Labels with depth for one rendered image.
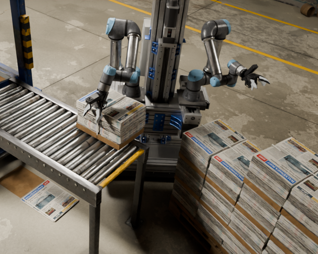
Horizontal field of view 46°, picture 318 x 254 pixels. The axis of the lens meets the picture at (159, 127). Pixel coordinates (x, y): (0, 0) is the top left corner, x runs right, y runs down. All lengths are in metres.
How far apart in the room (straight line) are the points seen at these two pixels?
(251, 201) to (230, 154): 0.36
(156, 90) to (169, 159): 0.65
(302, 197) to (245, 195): 0.43
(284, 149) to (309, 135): 2.23
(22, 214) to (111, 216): 0.69
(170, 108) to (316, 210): 1.47
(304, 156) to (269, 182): 0.28
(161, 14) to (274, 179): 1.45
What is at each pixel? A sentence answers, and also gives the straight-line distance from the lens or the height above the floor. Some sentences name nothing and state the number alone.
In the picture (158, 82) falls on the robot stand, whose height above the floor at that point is 0.90.
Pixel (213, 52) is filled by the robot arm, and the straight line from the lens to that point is 2.78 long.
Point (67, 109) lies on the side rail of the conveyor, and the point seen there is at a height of 0.80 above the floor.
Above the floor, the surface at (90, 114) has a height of 0.99.
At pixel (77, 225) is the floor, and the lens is 3.10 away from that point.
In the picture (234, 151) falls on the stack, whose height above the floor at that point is 0.83.
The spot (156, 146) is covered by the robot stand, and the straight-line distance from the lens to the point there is 3.48.
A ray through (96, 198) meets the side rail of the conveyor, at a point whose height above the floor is 0.76.
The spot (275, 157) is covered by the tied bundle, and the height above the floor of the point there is 1.06.
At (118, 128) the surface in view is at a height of 0.99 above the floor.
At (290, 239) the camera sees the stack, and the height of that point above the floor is 0.72.
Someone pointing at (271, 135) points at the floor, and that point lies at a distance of 4.37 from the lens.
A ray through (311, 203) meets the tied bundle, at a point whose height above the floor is 1.04.
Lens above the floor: 2.44
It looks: 37 degrees down
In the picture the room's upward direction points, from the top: 8 degrees clockwise
